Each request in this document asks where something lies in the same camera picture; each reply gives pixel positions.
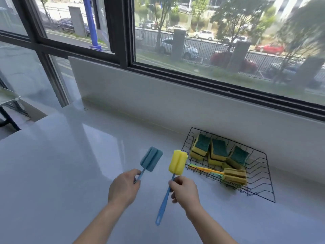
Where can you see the person's left hand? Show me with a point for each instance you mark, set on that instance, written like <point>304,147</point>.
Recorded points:
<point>121,189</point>

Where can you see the person's right hand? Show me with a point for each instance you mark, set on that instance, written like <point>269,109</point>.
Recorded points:
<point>188,195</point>

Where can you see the person's right thumb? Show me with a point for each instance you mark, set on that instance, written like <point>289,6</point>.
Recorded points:
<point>174,185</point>

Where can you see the person's left thumb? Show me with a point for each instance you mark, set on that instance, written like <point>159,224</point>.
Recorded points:
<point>135,172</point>

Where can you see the blue sponge bottle brush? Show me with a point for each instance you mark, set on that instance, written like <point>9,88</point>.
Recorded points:
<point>151,159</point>

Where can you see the person's left forearm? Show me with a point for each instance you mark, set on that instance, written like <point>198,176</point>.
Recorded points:
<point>101,223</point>

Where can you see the person's right forearm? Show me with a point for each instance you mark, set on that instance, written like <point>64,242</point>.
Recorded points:
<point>209,226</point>

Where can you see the yellow green scouring sponge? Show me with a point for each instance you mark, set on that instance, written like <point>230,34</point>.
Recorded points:
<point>218,151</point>
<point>201,146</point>
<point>238,156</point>

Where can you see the silver car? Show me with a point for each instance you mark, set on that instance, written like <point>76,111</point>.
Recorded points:
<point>189,51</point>

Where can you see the grey concrete fence pillar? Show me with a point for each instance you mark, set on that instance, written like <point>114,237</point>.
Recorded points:
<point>238,55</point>
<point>307,72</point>
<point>76,21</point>
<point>178,44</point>

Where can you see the dark red car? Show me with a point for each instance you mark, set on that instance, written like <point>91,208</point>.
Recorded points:
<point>221,58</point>

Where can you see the black metal fence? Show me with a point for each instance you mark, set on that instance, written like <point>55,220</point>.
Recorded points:
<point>203,49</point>

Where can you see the folding table with black legs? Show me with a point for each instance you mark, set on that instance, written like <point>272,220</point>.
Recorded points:
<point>7,97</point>

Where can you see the white car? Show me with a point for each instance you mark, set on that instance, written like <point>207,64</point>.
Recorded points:
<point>204,34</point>

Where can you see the blue pole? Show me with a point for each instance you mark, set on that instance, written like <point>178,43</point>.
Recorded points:
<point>91,25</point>

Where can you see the grey car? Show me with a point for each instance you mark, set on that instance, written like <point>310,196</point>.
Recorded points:
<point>287,71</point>

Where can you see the green tree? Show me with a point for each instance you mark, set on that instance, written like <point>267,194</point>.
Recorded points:
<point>162,7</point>
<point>302,30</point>
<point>236,12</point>

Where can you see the bright red car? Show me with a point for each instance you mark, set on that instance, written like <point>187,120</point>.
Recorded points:
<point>270,49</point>

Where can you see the black window frame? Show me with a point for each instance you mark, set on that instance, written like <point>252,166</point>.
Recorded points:
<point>121,30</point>

